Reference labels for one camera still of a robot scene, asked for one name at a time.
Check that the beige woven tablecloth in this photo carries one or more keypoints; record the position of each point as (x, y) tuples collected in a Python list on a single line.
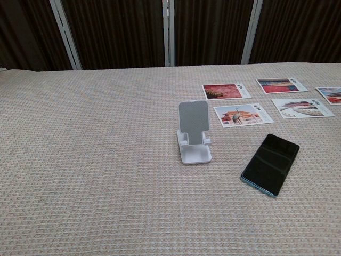
[(106, 173)]

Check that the crane statue palace postcard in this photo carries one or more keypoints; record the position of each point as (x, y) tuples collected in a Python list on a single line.
[(241, 115)]

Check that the red wall postcard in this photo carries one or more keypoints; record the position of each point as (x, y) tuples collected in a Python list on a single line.
[(225, 91)]

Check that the black smartphone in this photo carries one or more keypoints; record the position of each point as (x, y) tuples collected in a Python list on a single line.
[(270, 165)]

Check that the white screen frame post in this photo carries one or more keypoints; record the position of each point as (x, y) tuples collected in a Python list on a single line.
[(66, 34), (251, 32), (167, 32)]

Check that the red palace sky postcard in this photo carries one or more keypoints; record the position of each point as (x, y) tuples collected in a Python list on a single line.
[(331, 94)]

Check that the white phone stand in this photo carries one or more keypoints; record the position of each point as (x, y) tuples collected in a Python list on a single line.
[(193, 125)]

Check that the snowy palace wall postcard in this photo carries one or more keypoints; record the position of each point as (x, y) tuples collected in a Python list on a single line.
[(301, 108)]

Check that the red gate postcard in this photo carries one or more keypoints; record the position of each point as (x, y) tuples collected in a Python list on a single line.
[(279, 85)]

